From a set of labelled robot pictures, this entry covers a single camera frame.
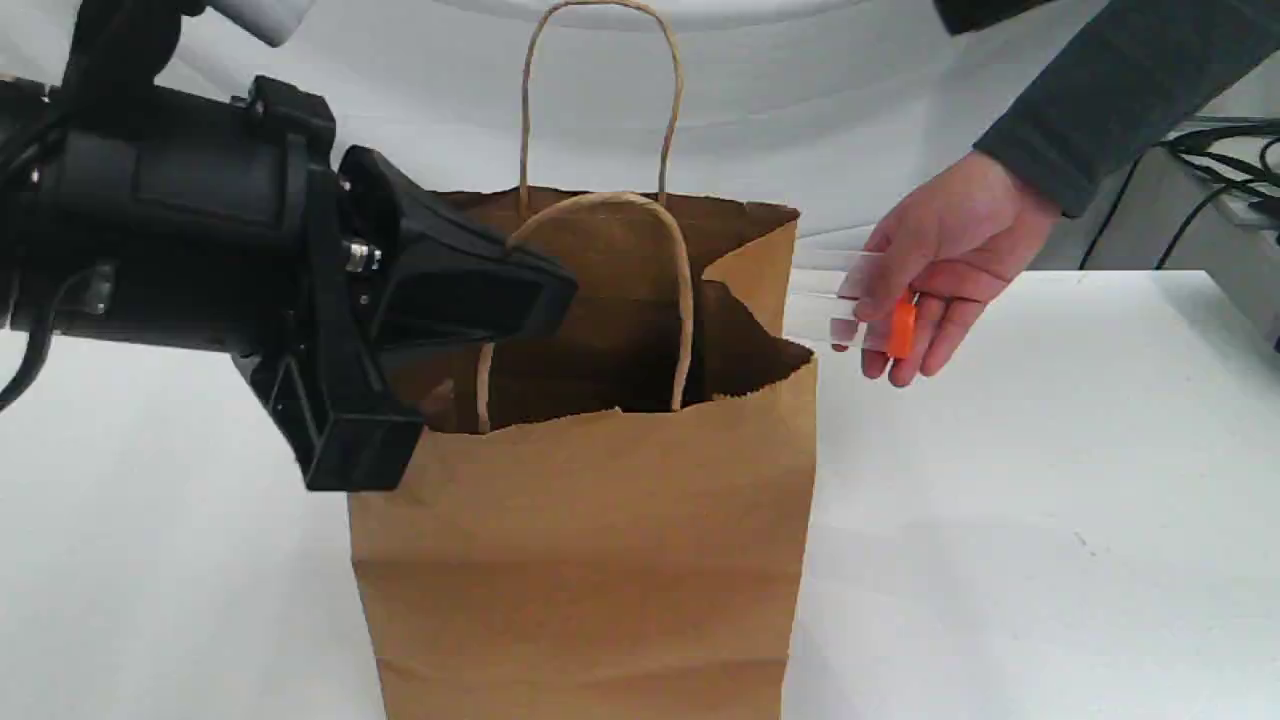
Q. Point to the grey backdrop cloth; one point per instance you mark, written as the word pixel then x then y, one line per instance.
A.
pixel 836 108

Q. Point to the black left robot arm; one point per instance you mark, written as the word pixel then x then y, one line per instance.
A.
pixel 117 48

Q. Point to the person's bare hand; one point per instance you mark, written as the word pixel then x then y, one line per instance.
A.
pixel 957 242

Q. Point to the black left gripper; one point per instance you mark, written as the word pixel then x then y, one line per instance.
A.
pixel 172 220

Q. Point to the brown paper bag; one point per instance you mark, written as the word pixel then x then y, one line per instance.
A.
pixel 609 523

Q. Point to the clear tube with orange cap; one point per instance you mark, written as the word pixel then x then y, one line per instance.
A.
pixel 820 306

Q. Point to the dark grey sleeved forearm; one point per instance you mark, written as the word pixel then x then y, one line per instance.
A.
pixel 1131 74

